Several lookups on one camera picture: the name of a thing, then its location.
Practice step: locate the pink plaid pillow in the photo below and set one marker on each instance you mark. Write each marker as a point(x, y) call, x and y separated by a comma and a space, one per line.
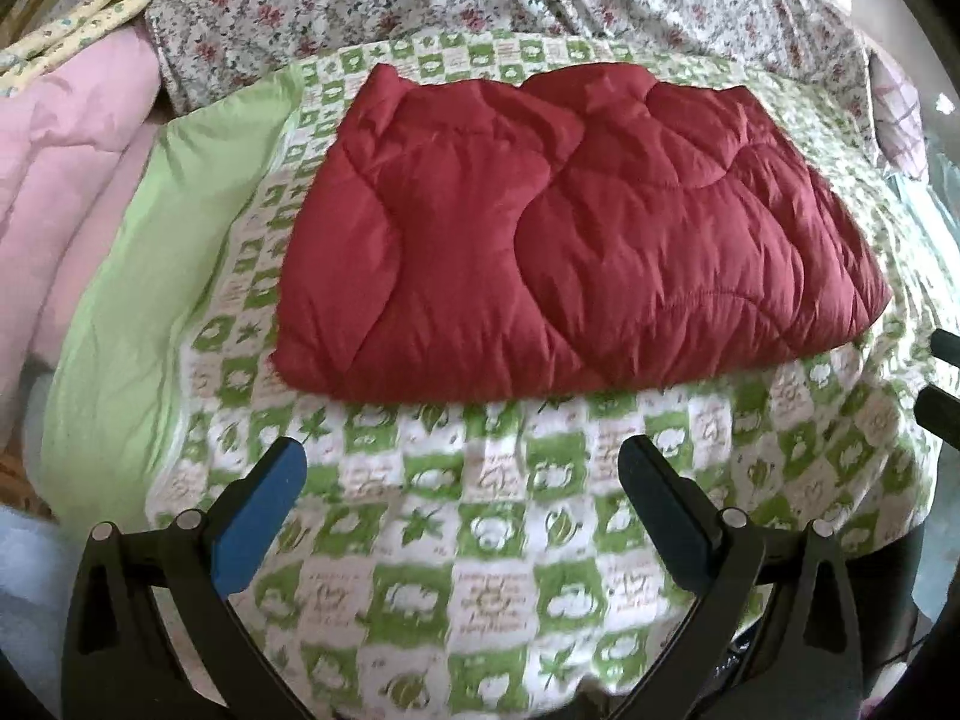
point(904, 112)

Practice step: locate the red quilted jacket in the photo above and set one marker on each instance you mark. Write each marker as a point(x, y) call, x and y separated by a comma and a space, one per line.
point(570, 240)

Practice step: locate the light blue cloth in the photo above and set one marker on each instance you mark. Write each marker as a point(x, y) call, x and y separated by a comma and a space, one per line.
point(34, 592)

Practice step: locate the pink quilt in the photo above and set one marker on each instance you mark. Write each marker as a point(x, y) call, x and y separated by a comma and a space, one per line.
point(75, 165)

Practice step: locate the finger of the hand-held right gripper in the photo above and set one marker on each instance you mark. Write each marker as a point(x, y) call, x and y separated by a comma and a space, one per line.
point(941, 420)
point(946, 349)

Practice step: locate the green checkered blanket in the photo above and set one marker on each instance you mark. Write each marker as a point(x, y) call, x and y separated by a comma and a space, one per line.
point(480, 540)

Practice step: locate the yellow floral cloth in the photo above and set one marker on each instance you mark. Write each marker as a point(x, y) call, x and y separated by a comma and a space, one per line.
point(82, 22)

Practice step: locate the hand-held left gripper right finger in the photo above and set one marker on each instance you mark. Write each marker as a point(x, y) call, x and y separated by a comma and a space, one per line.
point(667, 517)

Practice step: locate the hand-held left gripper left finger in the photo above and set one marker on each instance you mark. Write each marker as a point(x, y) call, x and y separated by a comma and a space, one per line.
point(255, 525)

